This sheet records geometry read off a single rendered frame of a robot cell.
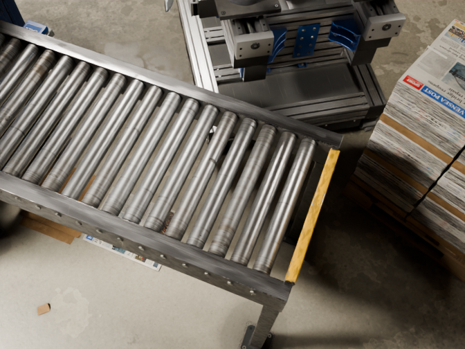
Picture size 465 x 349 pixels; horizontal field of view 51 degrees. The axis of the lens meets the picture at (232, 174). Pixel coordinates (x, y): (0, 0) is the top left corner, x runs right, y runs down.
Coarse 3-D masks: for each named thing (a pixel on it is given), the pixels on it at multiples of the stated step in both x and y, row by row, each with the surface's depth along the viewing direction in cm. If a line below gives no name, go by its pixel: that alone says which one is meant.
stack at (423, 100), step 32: (448, 32) 167; (416, 64) 160; (448, 64) 161; (416, 96) 157; (448, 96) 154; (384, 128) 177; (416, 128) 167; (448, 128) 157; (416, 160) 178; (352, 192) 223; (384, 192) 206; (416, 192) 192; (448, 192) 178; (448, 224) 192; (448, 256) 206
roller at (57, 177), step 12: (108, 84) 157; (120, 84) 158; (108, 96) 154; (96, 108) 152; (108, 108) 154; (84, 120) 150; (96, 120) 151; (84, 132) 148; (72, 144) 146; (84, 144) 147; (60, 156) 144; (72, 156) 144; (60, 168) 142; (72, 168) 145; (48, 180) 140; (60, 180) 141
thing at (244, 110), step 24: (0, 24) 167; (24, 48) 169; (48, 48) 163; (72, 48) 163; (120, 72) 159; (144, 72) 159; (192, 96) 155; (216, 96) 155; (216, 120) 161; (240, 120) 156; (264, 120) 152; (288, 120) 152; (336, 144) 148
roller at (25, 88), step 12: (48, 60) 161; (36, 72) 158; (48, 72) 163; (24, 84) 156; (36, 84) 158; (12, 96) 153; (24, 96) 155; (12, 108) 152; (0, 120) 149; (12, 120) 153; (0, 132) 149
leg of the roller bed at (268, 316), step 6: (264, 306) 137; (264, 312) 143; (270, 312) 140; (276, 312) 138; (264, 318) 148; (270, 318) 146; (276, 318) 144; (258, 324) 159; (264, 324) 155; (270, 324) 152; (258, 330) 166; (264, 330) 163; (270, 330) 161; (252, 336) 180; (258, 336) 174; (264, 336) 170; (252, 342) 189; (258, 342) 184; (258, 348) 195
